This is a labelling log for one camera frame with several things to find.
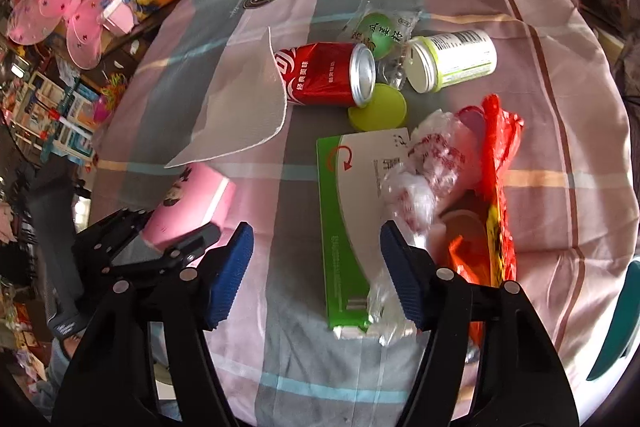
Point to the pink grey plaid tablecloth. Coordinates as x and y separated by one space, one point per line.
550 107

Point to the red soda can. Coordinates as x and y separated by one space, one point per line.
315 74

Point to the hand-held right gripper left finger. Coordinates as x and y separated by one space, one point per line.
229 279

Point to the pink butterfly wings toy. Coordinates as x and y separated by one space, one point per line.
50 7

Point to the teal plastic object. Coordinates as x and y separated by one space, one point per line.
615 332

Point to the yellow-green jar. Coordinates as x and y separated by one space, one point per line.
460 57

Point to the green and white carton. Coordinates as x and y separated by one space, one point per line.
345 217

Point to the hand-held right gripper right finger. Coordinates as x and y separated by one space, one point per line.
406 279

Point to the clear red-printed plastic bag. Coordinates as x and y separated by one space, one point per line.
430 157

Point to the grey mesh sheet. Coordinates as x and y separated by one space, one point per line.
235 107

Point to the green snack packet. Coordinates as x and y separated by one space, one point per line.
377 34

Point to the yellow-green round lid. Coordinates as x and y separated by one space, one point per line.
382 112

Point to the red plastic bag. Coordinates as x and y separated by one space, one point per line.
500 157

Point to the pink cartoon cup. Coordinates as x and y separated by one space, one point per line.
195 197

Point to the colourful toy playset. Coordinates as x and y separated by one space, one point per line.
55 117

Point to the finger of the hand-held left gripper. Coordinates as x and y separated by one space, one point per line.
107 232
192 244

